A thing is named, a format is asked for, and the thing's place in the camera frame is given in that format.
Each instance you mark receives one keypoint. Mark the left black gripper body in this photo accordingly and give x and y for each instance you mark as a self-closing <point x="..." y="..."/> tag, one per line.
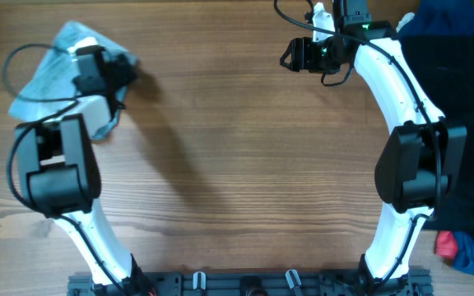
<point x="118" y="71"/>

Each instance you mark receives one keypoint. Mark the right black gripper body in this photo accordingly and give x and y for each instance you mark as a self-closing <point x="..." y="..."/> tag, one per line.
<point x="299" y="54"/>

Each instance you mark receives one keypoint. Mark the light blue denim shorts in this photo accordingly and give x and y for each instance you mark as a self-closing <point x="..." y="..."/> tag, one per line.
<point x="53" y="80"/>

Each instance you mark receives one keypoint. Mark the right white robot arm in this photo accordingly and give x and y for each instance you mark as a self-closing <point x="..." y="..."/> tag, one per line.
<point x="420" y="163"/>

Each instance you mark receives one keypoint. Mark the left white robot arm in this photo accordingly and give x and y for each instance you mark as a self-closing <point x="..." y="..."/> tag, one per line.
<point x="52" y="169"/>

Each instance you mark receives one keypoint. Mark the white garment tag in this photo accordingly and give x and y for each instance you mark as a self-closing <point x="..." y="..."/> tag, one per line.
<point x="405" y="19"/>

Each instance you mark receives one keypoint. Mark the dark blue garment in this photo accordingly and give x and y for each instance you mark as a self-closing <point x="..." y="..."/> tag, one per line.
<point x="447" y="18"/>

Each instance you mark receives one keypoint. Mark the black garment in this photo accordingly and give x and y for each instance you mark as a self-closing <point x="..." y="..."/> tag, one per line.
<point x="444" y="67"/>

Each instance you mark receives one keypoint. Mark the red garment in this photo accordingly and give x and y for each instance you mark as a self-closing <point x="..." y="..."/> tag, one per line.
<point x="446" y="245"/>

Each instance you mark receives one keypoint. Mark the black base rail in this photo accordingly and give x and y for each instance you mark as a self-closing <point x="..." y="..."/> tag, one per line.
<point x="327" y="282"/>

